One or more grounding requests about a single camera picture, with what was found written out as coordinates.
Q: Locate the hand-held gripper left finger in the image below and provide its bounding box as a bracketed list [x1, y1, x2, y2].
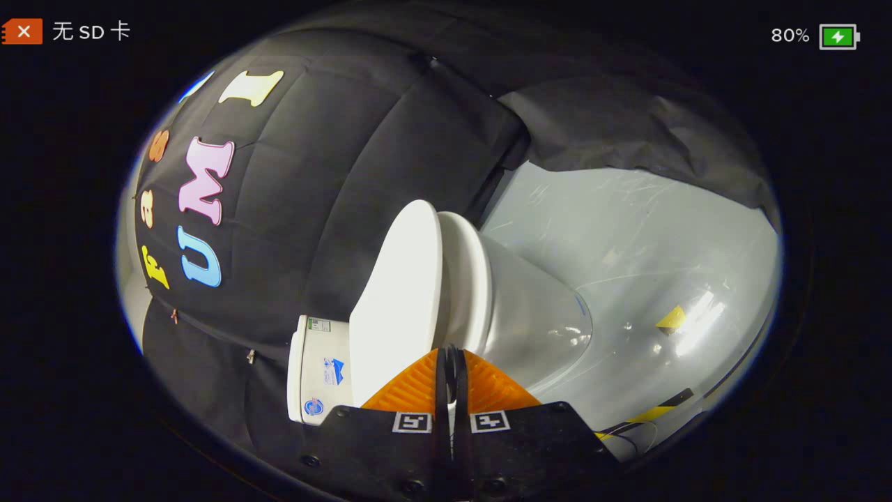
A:
[275, 347, 450, 502]

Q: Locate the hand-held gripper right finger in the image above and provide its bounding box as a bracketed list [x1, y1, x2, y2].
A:
[453, 345, 621, 502]

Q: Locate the white toilet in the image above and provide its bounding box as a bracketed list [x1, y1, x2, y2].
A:
[287, 234, 593, 426]

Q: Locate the white toilet seat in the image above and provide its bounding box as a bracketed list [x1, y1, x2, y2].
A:
[438, 211, 493, 353]

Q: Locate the black yellow striped tape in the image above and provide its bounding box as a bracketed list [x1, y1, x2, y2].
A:
[596, 388, 695, 440]

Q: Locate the black backdrop cloth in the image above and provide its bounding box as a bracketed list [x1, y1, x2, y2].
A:
[136, 21, 781, 447]

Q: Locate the thin black cable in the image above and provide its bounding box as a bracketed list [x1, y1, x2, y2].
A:
[599, 422, 659, 455]

